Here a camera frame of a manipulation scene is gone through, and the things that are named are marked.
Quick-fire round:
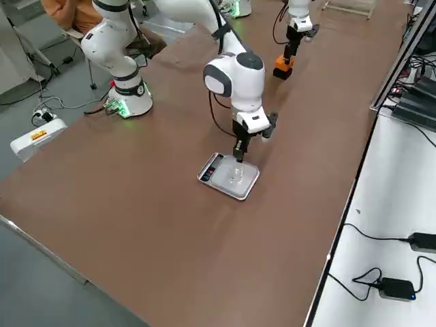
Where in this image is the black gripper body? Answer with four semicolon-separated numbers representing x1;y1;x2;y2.
285;25;303;48
232;118;252;144

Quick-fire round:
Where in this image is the orange button box lid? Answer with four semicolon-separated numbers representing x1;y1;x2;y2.
275;55;296;72

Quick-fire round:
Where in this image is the clear measuring cup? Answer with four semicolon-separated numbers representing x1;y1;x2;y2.
228;166;245;184

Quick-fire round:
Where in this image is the white electronic scale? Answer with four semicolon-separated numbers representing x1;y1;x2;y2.
196;152;261;202

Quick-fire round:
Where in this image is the white box with yellow label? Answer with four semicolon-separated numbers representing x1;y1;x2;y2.
10;117;68;163

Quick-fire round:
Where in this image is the green circuit board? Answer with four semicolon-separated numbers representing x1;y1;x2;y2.
103;97;124;116

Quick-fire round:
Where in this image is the black finned power supply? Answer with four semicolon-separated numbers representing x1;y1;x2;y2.
400;76;436;103
390;97;436;133

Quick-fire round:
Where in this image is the white side table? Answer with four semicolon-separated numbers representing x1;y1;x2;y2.
304;108;436;327

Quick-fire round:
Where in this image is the white power strip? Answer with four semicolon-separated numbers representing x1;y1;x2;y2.
31;107;58;126

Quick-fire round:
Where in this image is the black power adapter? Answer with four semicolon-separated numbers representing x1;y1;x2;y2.
407;232;436;254

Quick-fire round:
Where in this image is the person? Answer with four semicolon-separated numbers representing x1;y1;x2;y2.
40;0;168;62

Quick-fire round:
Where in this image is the black adapter with blue light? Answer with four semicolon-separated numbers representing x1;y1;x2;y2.
377;277;417;302

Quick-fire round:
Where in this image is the grey cabinet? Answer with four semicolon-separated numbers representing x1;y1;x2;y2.
0;0;47;96

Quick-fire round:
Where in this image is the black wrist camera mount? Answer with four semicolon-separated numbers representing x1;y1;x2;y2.
260;110;279;142
304;22;322;42

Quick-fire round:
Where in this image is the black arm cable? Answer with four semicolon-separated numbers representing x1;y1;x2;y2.
272;3;290;45
207;0;239;138

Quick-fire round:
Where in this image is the white wire rack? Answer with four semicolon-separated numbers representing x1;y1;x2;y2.
321;0;376;20

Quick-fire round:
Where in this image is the aluminium frame post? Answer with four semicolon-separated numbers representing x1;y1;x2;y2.
370;0;436;112

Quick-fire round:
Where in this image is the metal frame chair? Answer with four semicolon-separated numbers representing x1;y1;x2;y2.
62;26;99;91

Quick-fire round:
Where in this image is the black adapter cable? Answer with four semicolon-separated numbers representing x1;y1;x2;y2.
329;254;436;302
343;223;411;242

